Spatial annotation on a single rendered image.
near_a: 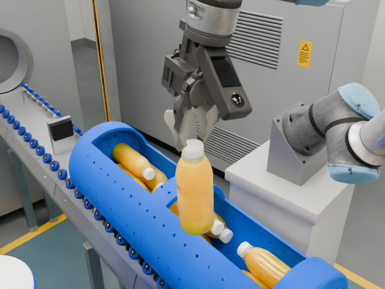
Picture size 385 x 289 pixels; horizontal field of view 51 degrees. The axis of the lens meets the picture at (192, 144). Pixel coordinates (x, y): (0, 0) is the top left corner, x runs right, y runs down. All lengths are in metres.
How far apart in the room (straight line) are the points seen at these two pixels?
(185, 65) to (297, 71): 1.81
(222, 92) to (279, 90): 1.95
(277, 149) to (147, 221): 0.44
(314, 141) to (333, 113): 0.12
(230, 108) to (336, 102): 0.58
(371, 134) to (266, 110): 1.70
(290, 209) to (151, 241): 0.41
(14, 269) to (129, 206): 0.34
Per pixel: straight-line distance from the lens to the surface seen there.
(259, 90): 2.60
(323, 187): 1.25
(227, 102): 0.57
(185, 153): 0.69
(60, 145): 1.83
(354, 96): 1.08
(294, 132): 1.17
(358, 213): 3.09
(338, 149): 1.03
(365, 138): 0.98
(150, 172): 1.31
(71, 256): 2.67
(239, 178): 1.24
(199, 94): 0.63
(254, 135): 2.75
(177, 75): 0.64
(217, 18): 0.58
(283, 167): 1.23
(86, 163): 1.29
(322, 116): 1.13
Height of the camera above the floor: 1.87
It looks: 31 degrees down
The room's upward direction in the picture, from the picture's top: straight up
